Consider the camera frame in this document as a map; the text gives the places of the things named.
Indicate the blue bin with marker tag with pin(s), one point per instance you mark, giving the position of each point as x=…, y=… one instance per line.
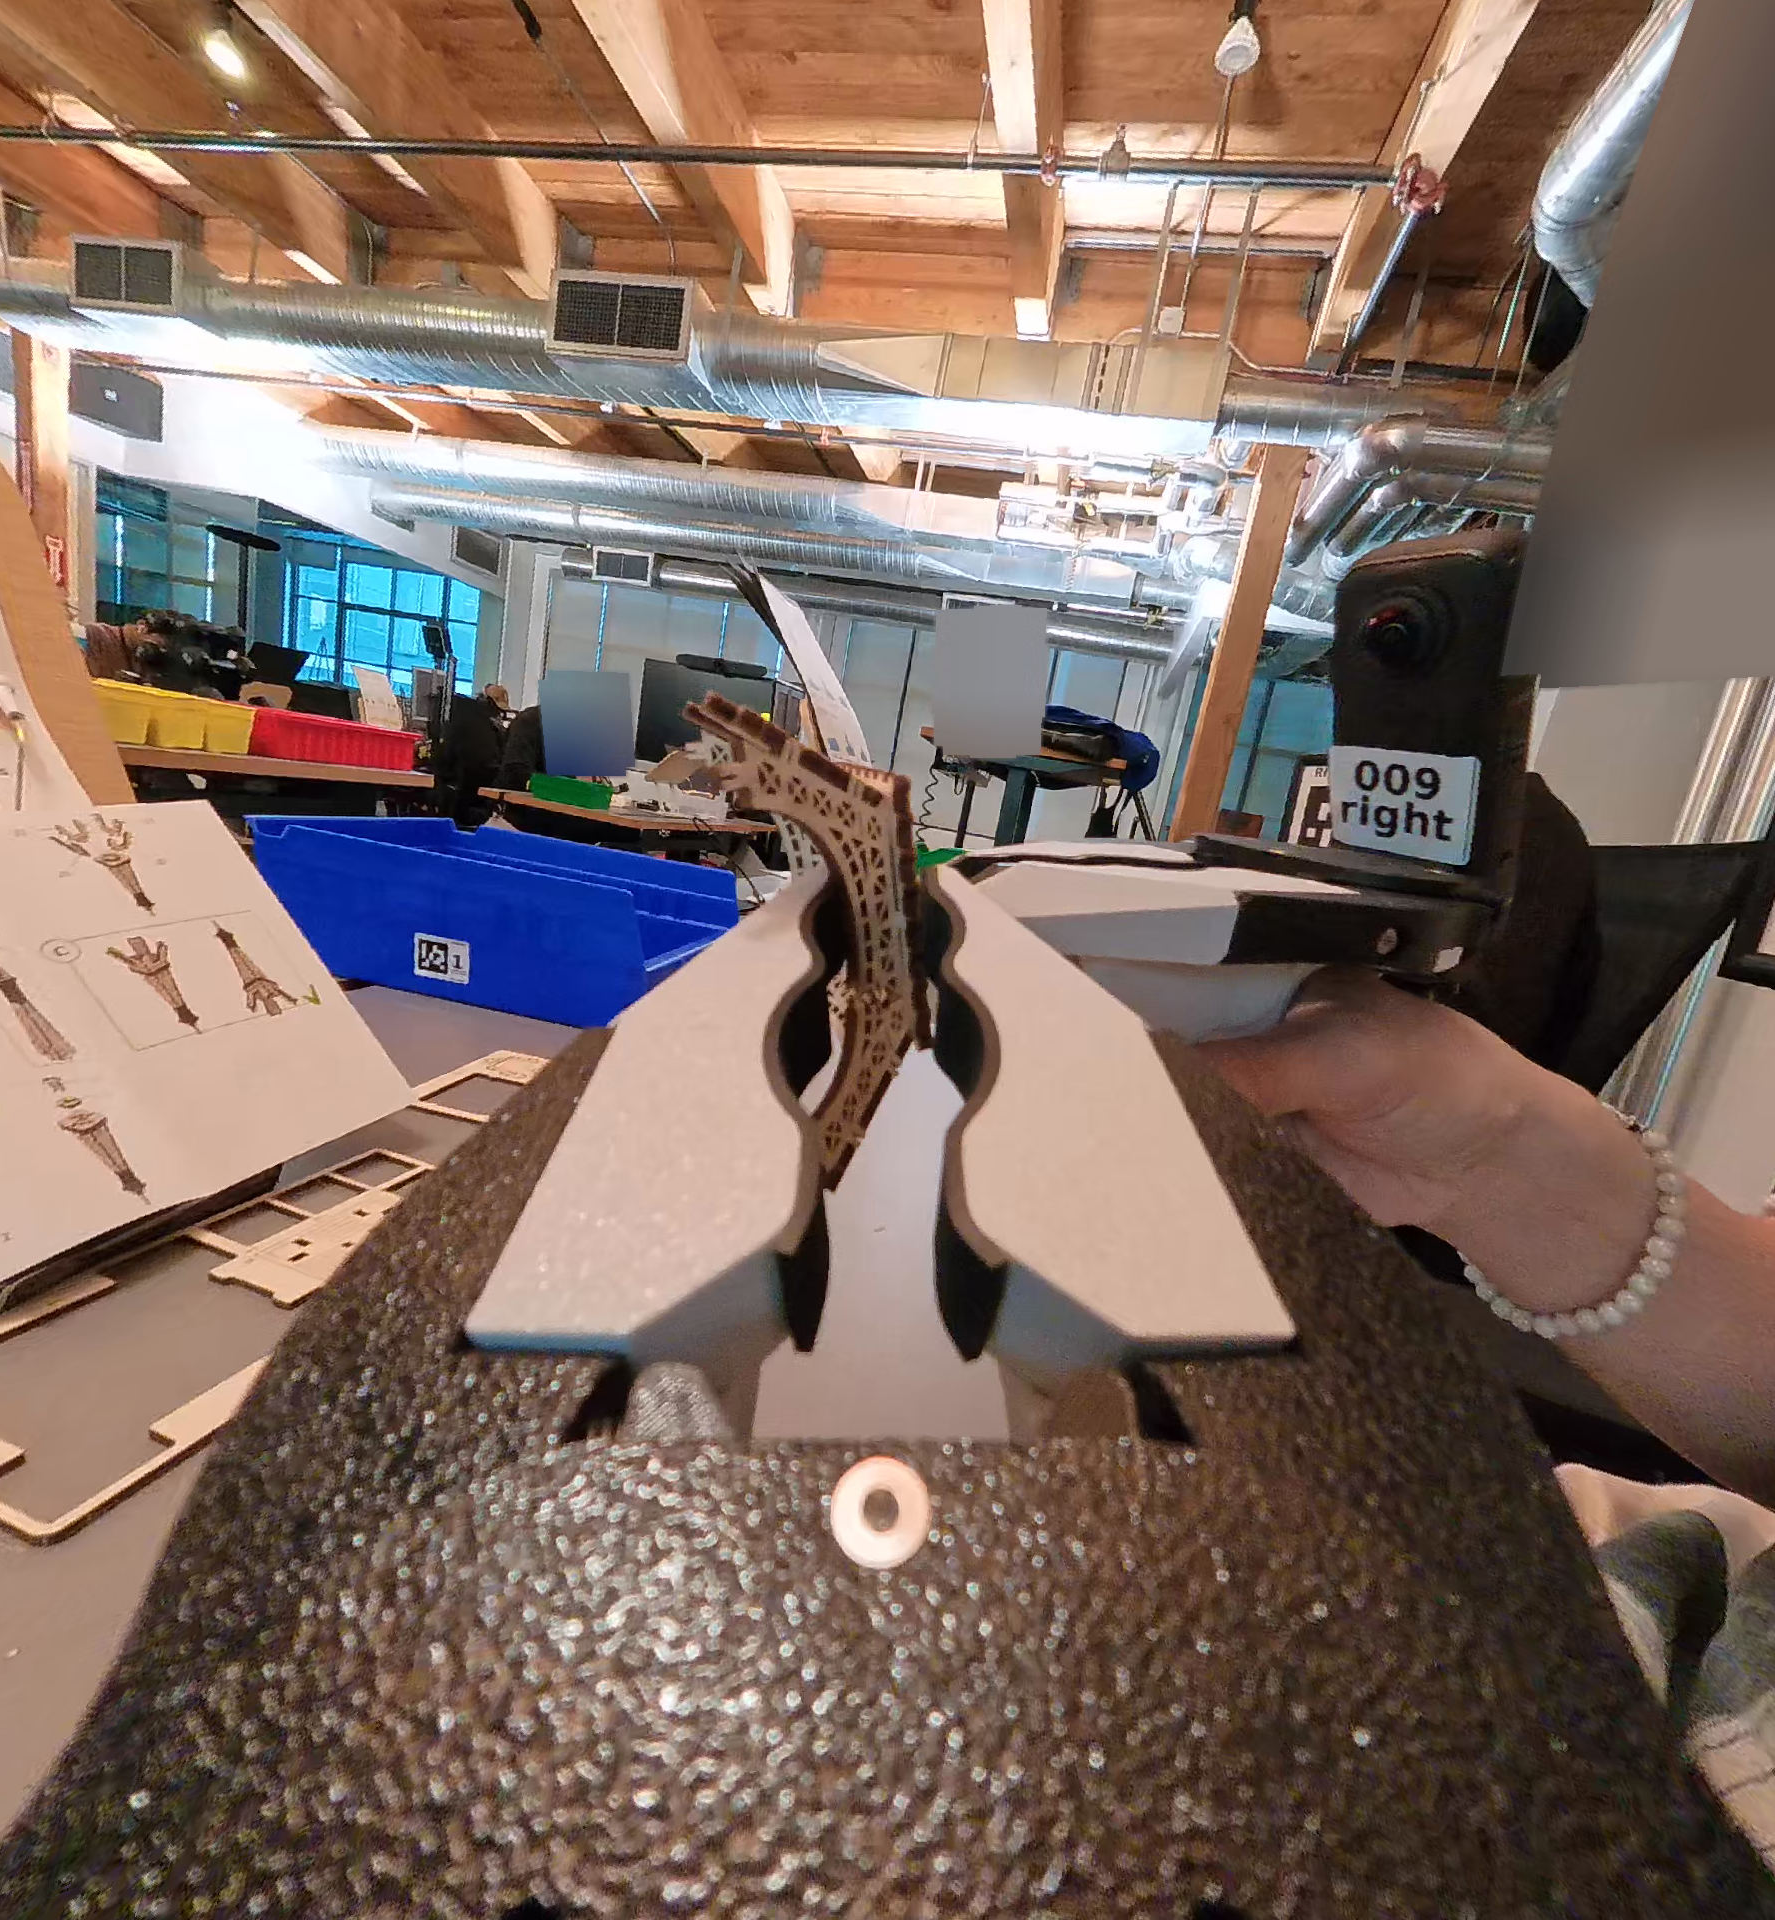
x=377, y=914

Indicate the person's right forearm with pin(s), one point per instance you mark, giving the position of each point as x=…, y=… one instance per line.
x=1727, y=1350

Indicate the wooden tower base model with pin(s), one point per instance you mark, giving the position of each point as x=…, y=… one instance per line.
x=856, y=885

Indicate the black monitor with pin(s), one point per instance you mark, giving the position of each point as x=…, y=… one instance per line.
x=663, y=705

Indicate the small green bin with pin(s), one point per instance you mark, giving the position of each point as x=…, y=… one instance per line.
x=579, y=790

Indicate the person's white printed shirt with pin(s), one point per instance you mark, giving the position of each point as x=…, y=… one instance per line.
x=1727, y=1725

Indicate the black wall speaker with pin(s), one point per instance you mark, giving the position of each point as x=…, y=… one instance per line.
x=120, y=402

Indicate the poster on white stand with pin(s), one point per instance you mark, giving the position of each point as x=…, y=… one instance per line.
x=828, y=676

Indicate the grey desk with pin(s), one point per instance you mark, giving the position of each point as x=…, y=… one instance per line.
x=32, y=1682

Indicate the black mesh office chair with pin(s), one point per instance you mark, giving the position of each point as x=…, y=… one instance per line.
x=1564, y=928

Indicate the long wooden desk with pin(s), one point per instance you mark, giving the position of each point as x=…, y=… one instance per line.
x=632, y=822

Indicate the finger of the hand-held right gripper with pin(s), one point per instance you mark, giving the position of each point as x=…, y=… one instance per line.
x=1097, y=857
x=1128, y=914

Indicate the standing desk with blue legs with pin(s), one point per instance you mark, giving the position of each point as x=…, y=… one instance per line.
x=1007, y=765

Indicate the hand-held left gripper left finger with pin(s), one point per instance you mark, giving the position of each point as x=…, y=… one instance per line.
x=647, y=1186

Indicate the wooden sheet frame with platform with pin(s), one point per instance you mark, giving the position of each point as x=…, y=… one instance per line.
x=287, y=1260

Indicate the blue jacket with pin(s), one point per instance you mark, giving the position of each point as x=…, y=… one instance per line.
x=1113, y=742

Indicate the white instruction booklet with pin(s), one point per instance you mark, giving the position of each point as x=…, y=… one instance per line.
x=152, y=974

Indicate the black ceiling pipe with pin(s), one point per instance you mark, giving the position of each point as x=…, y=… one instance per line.
x=527, y=151

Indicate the silver air duct with vents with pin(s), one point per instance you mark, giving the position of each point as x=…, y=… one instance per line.
x=828, y=353

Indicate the wooden beam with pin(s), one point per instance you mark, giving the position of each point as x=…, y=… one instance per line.
x=1238, y=647

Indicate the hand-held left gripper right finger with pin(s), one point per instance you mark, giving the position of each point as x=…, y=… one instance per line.
x=1113, y=1186

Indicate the silver pole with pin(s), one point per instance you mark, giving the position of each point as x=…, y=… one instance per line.
x=1727, y=840

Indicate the cardboard backing board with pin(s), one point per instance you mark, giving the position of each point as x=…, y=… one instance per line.
x=71, y=689

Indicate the wooden post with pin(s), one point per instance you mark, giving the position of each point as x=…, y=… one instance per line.
x=45, y=479

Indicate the person's right hand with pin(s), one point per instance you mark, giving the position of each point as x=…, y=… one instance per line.
x=1428, y=1110

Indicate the yellow plastic bin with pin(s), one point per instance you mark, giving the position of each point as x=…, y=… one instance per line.
x=168, y=720

